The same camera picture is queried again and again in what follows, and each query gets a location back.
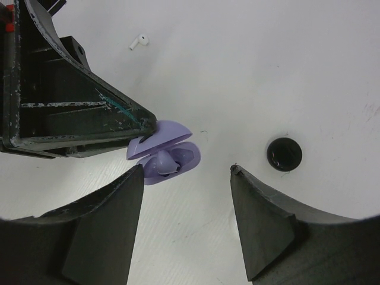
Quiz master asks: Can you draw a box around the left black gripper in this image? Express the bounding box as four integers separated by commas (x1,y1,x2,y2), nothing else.
0,0,65,75

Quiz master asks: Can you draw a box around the white earbud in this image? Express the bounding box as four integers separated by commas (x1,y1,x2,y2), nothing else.
129,34,149,50

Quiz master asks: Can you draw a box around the purple earbud charging case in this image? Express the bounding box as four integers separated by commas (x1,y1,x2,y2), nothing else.
126,120,201,185

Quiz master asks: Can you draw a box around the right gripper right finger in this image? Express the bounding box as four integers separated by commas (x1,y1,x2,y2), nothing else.
230,164,379,284

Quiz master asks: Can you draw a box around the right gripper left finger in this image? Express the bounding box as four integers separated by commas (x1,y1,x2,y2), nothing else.
1,166,144,284

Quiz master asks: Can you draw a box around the purple earbud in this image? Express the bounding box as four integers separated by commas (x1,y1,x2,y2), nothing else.
156,150,181,175

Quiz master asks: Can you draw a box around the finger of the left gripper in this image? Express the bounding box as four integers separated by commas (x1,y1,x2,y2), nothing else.
0,35,157,160

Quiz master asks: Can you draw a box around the black round charging case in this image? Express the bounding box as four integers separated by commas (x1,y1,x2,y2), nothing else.
266,137,303,172

